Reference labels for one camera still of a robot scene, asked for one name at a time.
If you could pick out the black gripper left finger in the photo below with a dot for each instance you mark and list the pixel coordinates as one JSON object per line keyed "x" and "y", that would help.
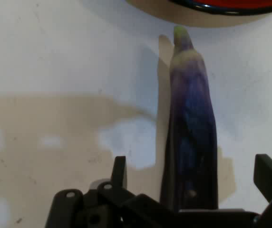
{"x": 117, "y": 190}

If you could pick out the long purple eggplant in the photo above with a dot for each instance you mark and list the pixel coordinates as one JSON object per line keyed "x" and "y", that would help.
{"x": 190, "y": 133}

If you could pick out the red plate with black rim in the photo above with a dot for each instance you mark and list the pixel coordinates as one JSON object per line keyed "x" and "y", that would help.
{"x": 231, "y": 4}

